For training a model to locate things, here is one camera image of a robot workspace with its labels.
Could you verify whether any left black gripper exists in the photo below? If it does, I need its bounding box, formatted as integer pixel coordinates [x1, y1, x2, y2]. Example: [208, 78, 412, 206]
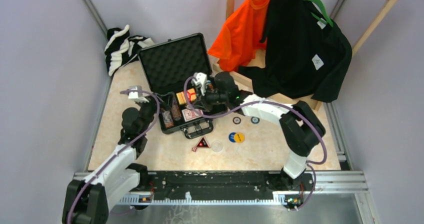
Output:
[135, 91, 174, 136]

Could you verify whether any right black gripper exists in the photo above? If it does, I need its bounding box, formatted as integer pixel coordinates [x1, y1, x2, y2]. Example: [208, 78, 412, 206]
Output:
[191, 83, 228, 113]

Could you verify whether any orange black 100 chip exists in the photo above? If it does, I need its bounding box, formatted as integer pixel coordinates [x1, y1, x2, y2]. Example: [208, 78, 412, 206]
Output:
[232, 116, 242, 125]

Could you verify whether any orange boxed card deck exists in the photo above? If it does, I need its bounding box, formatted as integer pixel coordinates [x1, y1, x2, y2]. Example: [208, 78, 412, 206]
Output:
[176, 88, 197, 105]

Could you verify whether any blue green 50 chip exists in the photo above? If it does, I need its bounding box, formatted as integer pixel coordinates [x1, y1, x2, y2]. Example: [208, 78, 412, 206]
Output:
[250, 116, 260, 124]

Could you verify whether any black poker set case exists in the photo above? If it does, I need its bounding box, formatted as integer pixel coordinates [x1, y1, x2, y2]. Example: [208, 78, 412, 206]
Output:
[137, 32, 214, 139]

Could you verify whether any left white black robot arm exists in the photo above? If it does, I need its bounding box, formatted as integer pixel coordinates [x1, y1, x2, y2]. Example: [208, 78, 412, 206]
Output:
[62, 85, 160, 224]

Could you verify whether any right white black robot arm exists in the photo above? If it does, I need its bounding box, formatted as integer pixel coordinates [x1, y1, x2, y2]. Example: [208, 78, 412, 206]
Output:
[183, 71, 328, 190]

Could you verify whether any blue orange chip stack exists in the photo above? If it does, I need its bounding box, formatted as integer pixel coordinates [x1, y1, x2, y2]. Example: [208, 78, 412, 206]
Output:
[161, 108, 175, 130]

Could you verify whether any purple black chip stack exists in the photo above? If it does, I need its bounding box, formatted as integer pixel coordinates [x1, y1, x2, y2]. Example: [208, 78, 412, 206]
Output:
[171, 96, 182, 121]

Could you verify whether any red playing card deck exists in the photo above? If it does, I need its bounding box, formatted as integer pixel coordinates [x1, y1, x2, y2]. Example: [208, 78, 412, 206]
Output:
[182, 108, 203, 122]

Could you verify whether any blue small blind button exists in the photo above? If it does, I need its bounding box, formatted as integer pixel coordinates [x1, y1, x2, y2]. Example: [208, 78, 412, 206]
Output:
[228, 132, 236, 143]

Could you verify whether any yellow big blind button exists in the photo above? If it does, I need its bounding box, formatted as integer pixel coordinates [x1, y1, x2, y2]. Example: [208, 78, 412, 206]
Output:
[233, 132, 245, 143]

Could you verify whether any orange t-shirt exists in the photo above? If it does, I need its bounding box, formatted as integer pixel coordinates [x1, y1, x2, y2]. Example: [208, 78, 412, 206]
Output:
[207, 0, 270, 72]

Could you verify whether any clear dealer button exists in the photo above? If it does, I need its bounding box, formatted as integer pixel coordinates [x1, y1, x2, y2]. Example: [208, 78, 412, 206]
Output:
[211, 141, 224, 153]

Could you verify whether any black red triangle token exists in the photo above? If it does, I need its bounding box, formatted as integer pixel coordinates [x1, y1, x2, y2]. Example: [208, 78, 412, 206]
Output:
[195, 136, 211, 149]

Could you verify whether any black white striped cloth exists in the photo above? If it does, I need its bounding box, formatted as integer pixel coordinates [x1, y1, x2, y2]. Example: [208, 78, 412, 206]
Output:
[104, 24, 155, 77]

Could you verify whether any black t-shirt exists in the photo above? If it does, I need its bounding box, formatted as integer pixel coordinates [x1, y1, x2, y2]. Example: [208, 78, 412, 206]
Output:
[238, 0, 353, 103]

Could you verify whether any green clothes hanger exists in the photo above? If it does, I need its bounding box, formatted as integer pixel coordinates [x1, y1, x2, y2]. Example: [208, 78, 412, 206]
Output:
[304, 0, 334, 27]

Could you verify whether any wooden clothes rack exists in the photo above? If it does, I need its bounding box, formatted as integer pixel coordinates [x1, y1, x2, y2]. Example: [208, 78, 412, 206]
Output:
[211, 0, 406, 119]

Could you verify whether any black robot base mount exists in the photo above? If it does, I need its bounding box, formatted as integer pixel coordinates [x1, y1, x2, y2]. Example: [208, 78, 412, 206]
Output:
[133, 171, 314, 201]

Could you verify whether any aluminium frame rail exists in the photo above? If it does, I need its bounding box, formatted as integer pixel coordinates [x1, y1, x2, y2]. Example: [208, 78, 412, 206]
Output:
[74, 170, 369, 211]

